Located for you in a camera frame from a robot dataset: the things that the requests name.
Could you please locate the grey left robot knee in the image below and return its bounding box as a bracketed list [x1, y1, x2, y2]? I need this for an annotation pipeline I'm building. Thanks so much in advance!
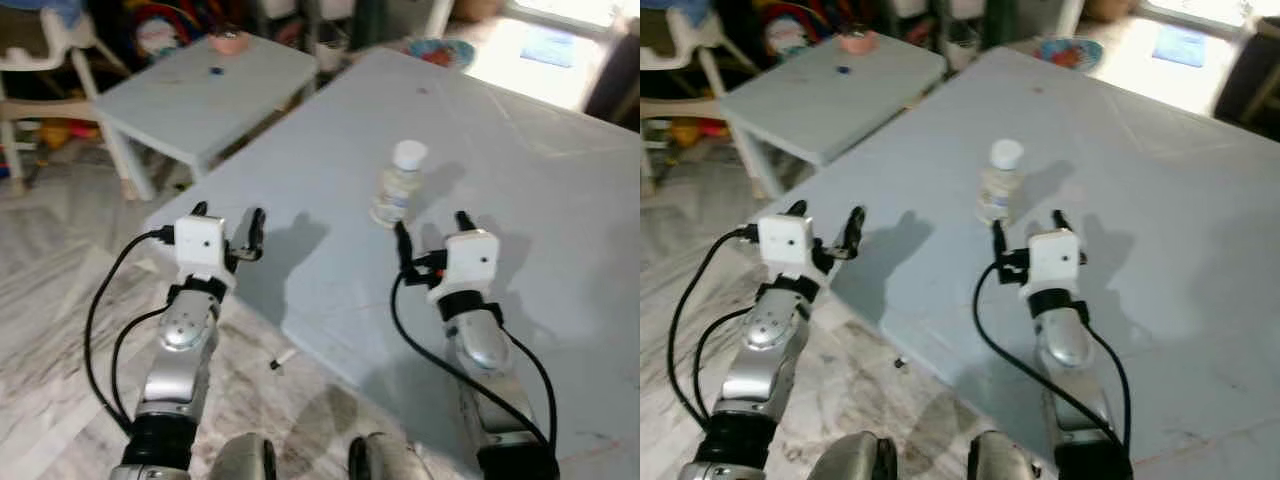
[808, 431, 898, 480]

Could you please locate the short black left arm cable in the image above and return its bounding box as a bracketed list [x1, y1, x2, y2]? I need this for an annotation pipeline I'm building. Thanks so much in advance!
[110, 304, 169, 421]
[692, 304, 753, 419]

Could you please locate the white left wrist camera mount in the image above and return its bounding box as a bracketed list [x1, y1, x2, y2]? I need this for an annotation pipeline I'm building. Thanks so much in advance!
[174, 214, 230, 283]
[756, 214, 814, 273]

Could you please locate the grey right robot knee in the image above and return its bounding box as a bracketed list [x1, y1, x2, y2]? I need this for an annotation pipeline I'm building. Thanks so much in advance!
[966, 431, 1043, 480]
[348, 432, 433, 480]

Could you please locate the white plastic high chair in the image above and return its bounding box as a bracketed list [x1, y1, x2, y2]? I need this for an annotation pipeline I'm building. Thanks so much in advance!
[0, 0, 133, 196]
[640, 0, 763, 196]

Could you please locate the small pale green table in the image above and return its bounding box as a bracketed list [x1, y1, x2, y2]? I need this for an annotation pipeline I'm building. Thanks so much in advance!
[93, 33, 322, 203]
[716, 33, 950, 198]

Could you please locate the long black left arm cable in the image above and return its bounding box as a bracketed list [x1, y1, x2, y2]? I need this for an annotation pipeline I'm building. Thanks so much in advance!
[668, 227, 759, 426]
[84, 227, 178, 435]

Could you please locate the short black arm cable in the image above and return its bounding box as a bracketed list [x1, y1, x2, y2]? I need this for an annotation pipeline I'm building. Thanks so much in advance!
[110, 304, 169, 421]
[500, 326, 559, 447]
[692, 304, 753, 419]
[1083, 322, 1133, 449]

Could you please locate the colourful printed bag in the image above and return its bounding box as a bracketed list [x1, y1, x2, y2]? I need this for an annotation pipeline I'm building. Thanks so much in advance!
[764, 0, 853, 59]
[122, 0, 219, 63]

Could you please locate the dark furniture piece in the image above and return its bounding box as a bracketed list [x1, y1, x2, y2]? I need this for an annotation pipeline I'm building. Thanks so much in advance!
[1213, 18, 1280, 129]
[583, 28, 641, 129]

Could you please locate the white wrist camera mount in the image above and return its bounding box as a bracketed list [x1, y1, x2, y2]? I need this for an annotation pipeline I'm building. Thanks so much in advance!
[756, 214, 814, 273]
[174, 214, 230, 283]
[427, 229, 501, 304]
[1019, 229, 1087, 293]

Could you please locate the grey robot knee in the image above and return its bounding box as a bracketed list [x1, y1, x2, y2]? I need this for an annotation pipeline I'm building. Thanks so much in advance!
[808, 431, 898, 480]
[966, 431, 1043, 480]
[348, 432, 433, 480]

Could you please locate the blue flat sheet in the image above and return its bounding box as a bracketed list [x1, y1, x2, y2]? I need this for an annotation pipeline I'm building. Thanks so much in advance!
[1151, 24, 1210, 69]
[518, 29, 578, 70]

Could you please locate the clear bottle with white cap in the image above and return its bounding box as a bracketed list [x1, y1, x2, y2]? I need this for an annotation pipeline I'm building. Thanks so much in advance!
[974, 137, 1027, 227]
[369, 139, 430, 230]

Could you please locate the short black right arm cable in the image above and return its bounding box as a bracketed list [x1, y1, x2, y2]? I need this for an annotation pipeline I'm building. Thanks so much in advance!
[500, 326, 559, 447]
[1083, 322, 1133, 449]

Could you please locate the colourful round plate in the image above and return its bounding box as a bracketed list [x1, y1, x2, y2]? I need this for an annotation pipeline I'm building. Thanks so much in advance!
[407, 37, 478, 72]
[1034, 35, 1105, 70]

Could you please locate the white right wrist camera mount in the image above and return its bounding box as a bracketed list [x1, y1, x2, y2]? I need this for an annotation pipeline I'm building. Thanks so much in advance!
[427, 229, 501, 304]
[1019, 229, 1087, 293]

